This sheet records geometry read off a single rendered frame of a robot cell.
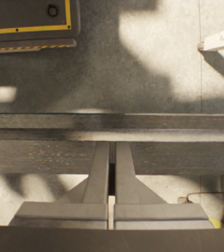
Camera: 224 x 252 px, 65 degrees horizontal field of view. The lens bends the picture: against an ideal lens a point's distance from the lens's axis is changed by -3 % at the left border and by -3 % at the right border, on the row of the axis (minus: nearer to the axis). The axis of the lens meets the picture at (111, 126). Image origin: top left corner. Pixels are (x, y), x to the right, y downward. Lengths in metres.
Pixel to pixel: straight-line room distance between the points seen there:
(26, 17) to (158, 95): 0.64
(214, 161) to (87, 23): 0.84
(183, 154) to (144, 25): 0.81
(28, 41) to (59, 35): 0.10
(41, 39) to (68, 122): 0.48
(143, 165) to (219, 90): 0.91
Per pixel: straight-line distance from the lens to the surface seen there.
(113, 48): 0.91
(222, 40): 0.79
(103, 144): 0.15
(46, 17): 0.64
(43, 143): 0.17
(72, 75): 0.93
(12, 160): 0.19
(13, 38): 0.67
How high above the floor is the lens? 0.91
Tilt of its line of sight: 73 degrees down
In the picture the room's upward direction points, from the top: 177 degrees counter-clockwise
